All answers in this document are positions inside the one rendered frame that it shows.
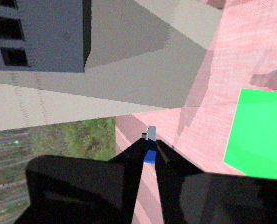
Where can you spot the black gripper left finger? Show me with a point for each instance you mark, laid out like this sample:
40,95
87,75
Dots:
113,184

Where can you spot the green flat square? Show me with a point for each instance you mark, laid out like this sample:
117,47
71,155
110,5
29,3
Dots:
252,146

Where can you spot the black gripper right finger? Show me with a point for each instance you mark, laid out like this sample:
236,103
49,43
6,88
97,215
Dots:
189,195

